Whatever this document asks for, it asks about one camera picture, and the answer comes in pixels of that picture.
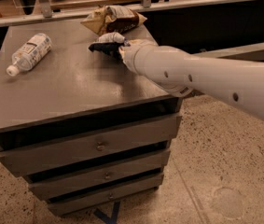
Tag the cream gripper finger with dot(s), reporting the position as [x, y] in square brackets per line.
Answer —
[124, 51]
[139, 42]

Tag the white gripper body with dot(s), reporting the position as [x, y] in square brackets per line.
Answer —
[133, 57]

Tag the blue chip bag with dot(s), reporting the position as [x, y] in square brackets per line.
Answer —
[109, 44]

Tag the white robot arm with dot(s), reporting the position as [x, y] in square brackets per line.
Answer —
[234, 82]

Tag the brown chip bag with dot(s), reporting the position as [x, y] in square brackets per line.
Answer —
[108, 19]

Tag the grey metal railing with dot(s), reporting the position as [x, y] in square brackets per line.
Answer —
[191, 25]

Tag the top grey drawer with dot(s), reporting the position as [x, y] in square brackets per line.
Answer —
[39, 158]

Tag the grey drawer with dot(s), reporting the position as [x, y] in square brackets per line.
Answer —
[106, 195]
[55, 187]
[39, 158]

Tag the grey drawer cabinet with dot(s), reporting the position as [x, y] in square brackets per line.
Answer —
[70, 93]

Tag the clear plastic water bottle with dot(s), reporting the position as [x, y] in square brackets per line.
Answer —
[29, 54]

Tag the bottom grey drawer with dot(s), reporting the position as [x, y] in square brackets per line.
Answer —
[106, 195]

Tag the middle grey drawer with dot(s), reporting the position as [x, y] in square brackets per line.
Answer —
[55, 187]

